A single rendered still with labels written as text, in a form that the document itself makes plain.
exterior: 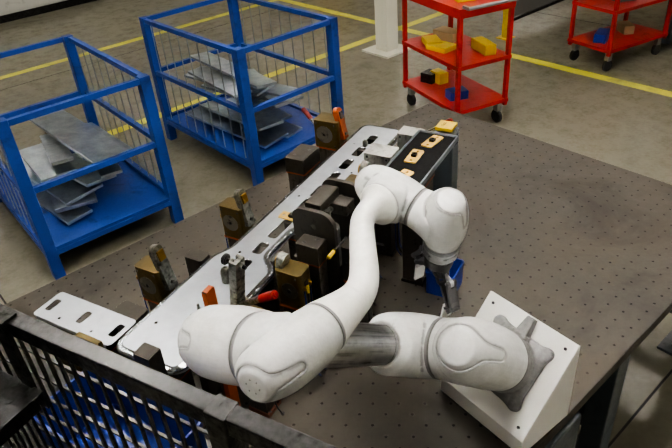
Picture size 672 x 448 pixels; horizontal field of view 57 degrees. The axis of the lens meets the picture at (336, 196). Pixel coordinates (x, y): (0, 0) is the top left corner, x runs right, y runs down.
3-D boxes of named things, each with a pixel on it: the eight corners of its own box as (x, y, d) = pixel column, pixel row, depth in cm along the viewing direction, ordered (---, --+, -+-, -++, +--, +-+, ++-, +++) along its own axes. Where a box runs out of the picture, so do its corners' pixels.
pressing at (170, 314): (358, 124, 256) (358, 120, 256) (409, 132, 247) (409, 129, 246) (110, 349, 156) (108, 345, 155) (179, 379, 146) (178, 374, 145)
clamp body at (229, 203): (238, 276, 224) (222, 194, 205) (265, 285, 218) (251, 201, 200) (227, 287, 219) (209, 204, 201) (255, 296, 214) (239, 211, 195)
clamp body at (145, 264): (166, 338, 199) (140, 251, 181) (195, 349, 194) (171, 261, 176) (152, 352, 195) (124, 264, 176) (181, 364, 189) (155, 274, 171)
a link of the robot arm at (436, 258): (436, 260, 146) (434, 273, 151) (468, 245, 149) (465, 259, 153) (416, 232, 151) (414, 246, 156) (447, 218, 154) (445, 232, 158)
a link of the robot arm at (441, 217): (472, 234, 150) (426, 208, 156) (483, 193, 138) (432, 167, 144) (449, 264, 145) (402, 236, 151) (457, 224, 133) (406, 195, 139)
